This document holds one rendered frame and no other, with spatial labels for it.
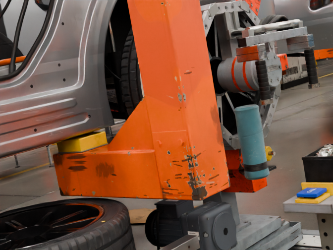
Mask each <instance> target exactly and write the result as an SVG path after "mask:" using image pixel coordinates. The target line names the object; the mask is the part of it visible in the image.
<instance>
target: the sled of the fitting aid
mask: <svg viewBox="0 0 333 250"><path fill-rule="evenodd" d="M281 221H282V226H281V227H280V228H278V229H277V230H275V231H273V232H272V233H270V234H269V235H267V236H266V237H264V238H262V239H261V240H259V241H258V242H256V243H255V244H253V245H252V246H250V247H248V248H247V249H245V250H288V249H289V248H291V247H292V246H294V245H295V244H297V243H298V242H299V241H301V240H302V239H303V233H302V227H301V222H293V221H285V219H282V220H281Z"/></svg>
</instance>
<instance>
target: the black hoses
mask: <svg viewBox="0 0 333 250"><path fill-rule="evenodd" d="M283 21H289V20H288V18H287V17H286V16H284V15H273V14H269V15H268V16H267V17H264V18H262V19H261V21H260V23H259V25H266V24H272V23H277V22H283ZM289 29H293V27H289V28H283V29H278V30H277V31H282V30H289ZM264 33H266V32H261V33H256V34H254V36H256V35H262V34H264Z"/></svg>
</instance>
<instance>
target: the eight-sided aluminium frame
mask: <svg viewBox="0 0 333 250"><path fill-rule="evenodd" d="M200 7H201V13H202V19H203V24H204V30H205V36H207V34H208V31H209V28H210V26H211V23H212V21H213V19H214V16H215V15H217V14H223V13H224V12H229V13H231V12H233V11H238V18H239V23H240V25H241V26H242V27H243V28H246V27H251V26H257V25H259V23H260V20H259V18H258V17H257V15H256V14H255V13H254V12H253V10H251V9H250V8H249V4H248V3H247V2H246V1H245V0H239V1H231V2H221V3H211V4H207V5H203V6H200ZM264 44H265V47H266V52H274V53H275V48H274V41H272V42H267V43H264ZM280 87H281V84H280V83H279V84H278V85H277V86H276V87H270V91H271V98H273V103H272V104H267V105H260V102H259V105H258V106H259V113H260V118H261V123H262V129H263V135H264V138H265V137H267V135H268V133H269V129H270V125H271V122H272V119H273V116H274V112H275V109H276V106H277V103H278V99H279V97H280V93H281V89H280ZM220 124H221V123H220ZM221 130H222V138H223V144H224V150H236V149H240V144H239V139H238V134H235V135H232V134H231V133H230V132H229V131H228V130H227V129H226V128H225V127H224V126H223V125H222V124H221Z"/></svg>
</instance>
